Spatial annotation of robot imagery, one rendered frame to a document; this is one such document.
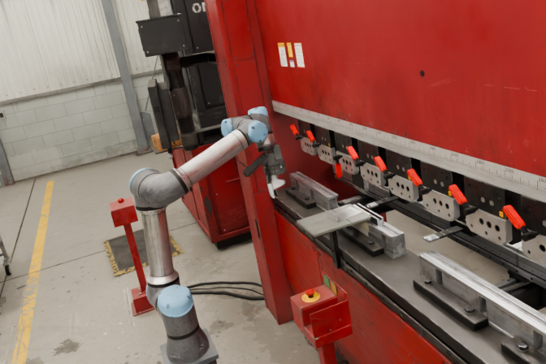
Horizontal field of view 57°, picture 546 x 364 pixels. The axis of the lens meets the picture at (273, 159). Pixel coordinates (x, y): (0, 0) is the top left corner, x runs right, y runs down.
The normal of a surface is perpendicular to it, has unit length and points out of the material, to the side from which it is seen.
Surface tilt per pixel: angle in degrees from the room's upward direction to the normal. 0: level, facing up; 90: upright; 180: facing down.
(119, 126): 90
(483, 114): 90
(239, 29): 90
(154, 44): 90
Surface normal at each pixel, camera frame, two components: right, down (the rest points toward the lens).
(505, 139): -0.93, 0.25
